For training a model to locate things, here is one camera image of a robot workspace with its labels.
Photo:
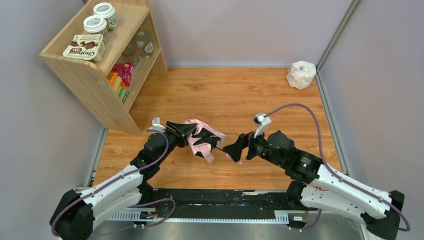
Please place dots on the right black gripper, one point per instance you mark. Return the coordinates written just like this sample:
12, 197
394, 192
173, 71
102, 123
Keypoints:
250, 146

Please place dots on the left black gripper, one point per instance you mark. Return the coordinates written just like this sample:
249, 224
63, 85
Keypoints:
174, 132

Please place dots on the pink folding umbrella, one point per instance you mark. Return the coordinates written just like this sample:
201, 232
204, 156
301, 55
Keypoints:
204, 139

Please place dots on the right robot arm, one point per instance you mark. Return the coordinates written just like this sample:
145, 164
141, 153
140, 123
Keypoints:
316, 184

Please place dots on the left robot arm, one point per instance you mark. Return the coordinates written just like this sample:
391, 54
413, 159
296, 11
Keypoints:
78, 214

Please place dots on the pink box on shelf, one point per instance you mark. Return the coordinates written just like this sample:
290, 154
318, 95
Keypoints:
125, 71

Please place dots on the stack of coloured sponges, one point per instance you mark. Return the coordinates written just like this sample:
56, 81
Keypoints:
118, 86

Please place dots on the glass jar on shelf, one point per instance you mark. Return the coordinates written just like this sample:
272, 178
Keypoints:
144, 43

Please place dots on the white crumpled plastic bag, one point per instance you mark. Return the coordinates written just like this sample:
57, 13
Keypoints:
301, 74

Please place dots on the wooden shelf unit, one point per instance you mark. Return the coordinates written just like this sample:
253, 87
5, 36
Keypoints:
88, 80

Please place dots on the Chobani yogurt pack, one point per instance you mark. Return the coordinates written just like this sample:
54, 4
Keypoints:
88, 47

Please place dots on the white lidded cup front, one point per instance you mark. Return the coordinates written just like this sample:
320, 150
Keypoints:
96, 25

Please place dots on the white lidded cup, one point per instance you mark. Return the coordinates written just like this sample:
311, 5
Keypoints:
106, 11
96, 25

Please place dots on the white lidded cup rear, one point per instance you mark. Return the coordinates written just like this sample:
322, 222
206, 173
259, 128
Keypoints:
106, 11

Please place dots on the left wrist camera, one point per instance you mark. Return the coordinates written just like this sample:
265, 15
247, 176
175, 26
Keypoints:
156, 126

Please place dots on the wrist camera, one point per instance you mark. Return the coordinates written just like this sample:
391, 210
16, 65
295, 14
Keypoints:
156, 126
262, 122

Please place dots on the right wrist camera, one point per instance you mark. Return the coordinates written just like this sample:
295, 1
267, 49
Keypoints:
262, 122

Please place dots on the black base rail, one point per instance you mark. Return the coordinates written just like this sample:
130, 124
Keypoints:
220, 206

